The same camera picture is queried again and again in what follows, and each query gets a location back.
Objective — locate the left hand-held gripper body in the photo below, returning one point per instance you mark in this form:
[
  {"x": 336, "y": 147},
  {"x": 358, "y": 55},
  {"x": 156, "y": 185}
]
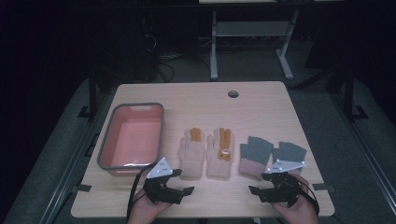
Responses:
[{"x": 160, "y": 189}]

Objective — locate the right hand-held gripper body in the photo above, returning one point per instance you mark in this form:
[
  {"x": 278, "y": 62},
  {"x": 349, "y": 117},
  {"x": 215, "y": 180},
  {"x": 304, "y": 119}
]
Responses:
[{"x": 283, "y": 189}]

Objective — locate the beige knit glove orange fingers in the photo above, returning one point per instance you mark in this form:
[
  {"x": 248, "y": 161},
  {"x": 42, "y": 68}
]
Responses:
[{"x": 190, "y": 155}]

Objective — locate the grey fingerless glove pink cuff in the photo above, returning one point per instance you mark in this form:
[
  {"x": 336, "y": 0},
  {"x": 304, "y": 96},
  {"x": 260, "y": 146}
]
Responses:
[
  {"x": 291, "y": 152},
  {"x": 255, "y": 152}
]

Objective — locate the beige knit glove animal patch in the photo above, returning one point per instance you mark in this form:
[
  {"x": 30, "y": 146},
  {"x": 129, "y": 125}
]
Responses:
[{"x": 218, "y": 169}]

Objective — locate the pink plastic basin grey rim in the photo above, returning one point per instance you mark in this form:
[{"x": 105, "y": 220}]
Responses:
[{"x": 134, "y": 137}]

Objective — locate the person's left hand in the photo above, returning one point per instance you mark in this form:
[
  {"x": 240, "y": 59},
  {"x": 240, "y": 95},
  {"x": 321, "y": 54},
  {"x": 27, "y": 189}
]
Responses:
[{"x": 146, "y": 211}]

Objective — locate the person's right hand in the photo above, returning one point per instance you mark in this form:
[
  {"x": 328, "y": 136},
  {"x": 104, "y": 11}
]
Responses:
[{"x": 302, "y": 214}]

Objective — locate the black metal stand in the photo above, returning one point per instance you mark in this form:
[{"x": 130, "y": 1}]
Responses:
[
  {"x": 348, "y": 93},
  {"x": 92, "y": 93}
]

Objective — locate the black table edge bracket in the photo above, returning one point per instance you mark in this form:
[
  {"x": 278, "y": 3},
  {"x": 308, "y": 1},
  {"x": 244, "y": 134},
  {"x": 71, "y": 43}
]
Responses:
[
  {"x": 323, "y": 187},
  {"x": 81, "y": 188}
]

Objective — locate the white metal desk frame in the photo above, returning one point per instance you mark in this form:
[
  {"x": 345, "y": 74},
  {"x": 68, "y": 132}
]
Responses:
[{"x": 249, "y": 28}]

